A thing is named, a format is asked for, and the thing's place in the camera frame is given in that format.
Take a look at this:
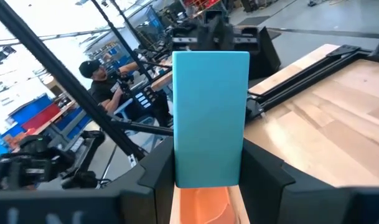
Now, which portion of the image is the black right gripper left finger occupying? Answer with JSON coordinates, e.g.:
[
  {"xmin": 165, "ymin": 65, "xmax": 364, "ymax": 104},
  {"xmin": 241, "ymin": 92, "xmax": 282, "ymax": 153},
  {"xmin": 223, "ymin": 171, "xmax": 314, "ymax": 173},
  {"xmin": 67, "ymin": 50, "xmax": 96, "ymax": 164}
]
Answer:
[{"xmin": 0, "ymin": 136, "xmax": 175, "ymax": 224}]

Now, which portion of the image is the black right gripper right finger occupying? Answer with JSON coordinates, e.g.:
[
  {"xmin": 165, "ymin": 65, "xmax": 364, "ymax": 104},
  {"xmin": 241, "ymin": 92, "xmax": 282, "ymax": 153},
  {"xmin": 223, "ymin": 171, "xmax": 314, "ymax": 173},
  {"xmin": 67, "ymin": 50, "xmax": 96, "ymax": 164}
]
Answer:
[{"xmin": 238, "ymin": 138, "xmax": 379, "ymax": 224}]

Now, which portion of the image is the tall blue rectangular block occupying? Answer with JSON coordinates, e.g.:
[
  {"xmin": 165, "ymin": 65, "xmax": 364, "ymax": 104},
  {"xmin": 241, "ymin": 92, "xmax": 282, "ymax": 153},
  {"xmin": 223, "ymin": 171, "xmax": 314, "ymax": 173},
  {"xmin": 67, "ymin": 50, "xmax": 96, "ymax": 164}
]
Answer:
[{"xmin": 172, "ymin": 50, "xmax": 251, "ymax": 189}]

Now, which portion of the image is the yellow plastic bin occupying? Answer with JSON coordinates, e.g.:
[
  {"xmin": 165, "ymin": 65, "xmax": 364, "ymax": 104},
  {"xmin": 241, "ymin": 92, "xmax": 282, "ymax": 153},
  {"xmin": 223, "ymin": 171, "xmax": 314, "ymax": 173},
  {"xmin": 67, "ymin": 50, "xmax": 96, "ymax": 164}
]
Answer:
[{"xmin": 169, "ymin": 185, "xmax": 251, "ymax": 224}]

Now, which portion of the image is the red storage bin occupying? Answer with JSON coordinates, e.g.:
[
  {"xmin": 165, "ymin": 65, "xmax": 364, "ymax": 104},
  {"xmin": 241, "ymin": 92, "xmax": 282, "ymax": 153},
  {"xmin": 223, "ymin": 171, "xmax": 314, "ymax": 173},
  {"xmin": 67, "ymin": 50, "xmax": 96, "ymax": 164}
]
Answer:
[{"xmin": 21, "ymin": 103, "xmax": 62, "ymax": 131}]

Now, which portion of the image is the blue storage bin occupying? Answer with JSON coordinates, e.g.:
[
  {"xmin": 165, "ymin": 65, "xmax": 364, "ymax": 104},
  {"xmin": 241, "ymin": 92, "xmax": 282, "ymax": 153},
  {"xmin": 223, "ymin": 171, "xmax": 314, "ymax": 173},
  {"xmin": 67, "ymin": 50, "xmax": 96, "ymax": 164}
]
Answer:
[{"xmin": 8, "ymin": 93, "xmax": 55, "ymax": 125}]

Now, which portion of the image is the person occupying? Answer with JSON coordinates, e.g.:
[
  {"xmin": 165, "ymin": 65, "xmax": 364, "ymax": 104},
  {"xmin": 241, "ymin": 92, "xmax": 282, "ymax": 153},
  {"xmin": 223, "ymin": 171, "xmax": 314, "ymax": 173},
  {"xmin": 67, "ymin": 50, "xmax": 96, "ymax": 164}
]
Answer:
[{"xmin": 78, "ymin": 58, "xmax": 146, "ymax": 116}]

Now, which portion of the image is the black horizontal frame bar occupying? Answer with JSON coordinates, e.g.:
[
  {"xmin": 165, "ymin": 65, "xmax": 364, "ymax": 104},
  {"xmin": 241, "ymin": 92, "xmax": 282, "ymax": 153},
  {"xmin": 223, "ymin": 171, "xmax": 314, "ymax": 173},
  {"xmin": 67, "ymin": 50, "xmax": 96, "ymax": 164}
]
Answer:
[{"xmin": 108, "ymin": 119, "xmax": 174, "ymax": 137}]

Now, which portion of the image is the black table frame rail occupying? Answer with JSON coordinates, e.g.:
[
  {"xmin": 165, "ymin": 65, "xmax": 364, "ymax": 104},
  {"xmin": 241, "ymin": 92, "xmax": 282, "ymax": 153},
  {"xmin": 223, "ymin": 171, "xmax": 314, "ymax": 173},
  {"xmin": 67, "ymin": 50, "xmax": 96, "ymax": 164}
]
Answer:
[{"xmin": 246, "ymin": 44, "xmax": 379, "ymax": 121}]

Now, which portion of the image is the thin black frame post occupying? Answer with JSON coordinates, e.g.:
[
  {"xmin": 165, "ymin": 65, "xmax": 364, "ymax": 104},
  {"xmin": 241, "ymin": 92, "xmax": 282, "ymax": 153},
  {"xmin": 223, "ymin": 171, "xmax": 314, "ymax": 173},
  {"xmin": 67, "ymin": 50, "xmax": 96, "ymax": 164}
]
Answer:
[{"xmin": 91, "ymin": 0, "xmax": 154, "ymax": 83}]

